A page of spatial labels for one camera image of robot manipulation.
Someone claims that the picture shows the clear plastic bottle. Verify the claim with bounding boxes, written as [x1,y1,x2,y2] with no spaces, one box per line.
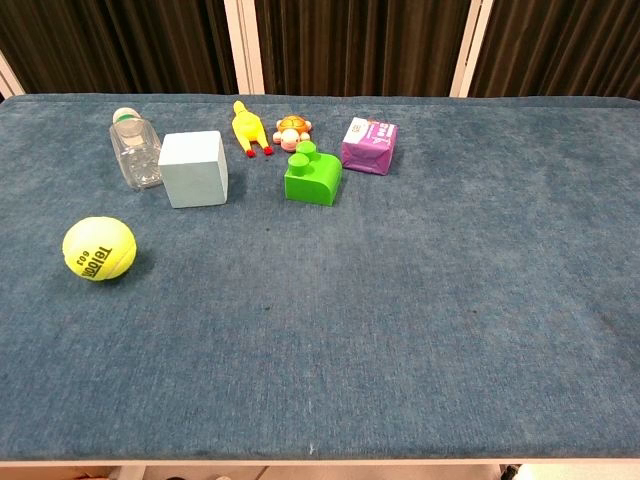
[109,107,165,192]

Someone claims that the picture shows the yellow tennis ball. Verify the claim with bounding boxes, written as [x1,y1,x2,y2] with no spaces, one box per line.
[62,216,138,282]

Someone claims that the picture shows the purple drink carton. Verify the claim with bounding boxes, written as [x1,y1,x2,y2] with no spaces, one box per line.
[340,116,399,176]

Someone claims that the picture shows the white partition frame post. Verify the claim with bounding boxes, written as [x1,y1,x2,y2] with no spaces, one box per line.
[449,0,495,98]
[0,52,26,101]
[223,0,266,96]

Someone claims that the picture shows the yellow rubber chicken toy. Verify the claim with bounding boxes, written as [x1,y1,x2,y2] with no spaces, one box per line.
[231,100,274,158]

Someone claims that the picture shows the dark pleated curtain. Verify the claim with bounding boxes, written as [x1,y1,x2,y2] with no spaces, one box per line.
[0,0,640,101]

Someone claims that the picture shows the orange turtle toy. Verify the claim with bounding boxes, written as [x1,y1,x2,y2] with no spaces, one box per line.
[272,115,316,153]

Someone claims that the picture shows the pale blue foam cube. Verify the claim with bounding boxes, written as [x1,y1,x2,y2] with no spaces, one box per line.
[157,130,230,210]

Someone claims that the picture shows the blue table cloth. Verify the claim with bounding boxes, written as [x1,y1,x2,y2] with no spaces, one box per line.
[0,94,640,461]

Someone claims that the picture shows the green plastic building block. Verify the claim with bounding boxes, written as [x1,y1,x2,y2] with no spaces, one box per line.
[283,140,344,207]

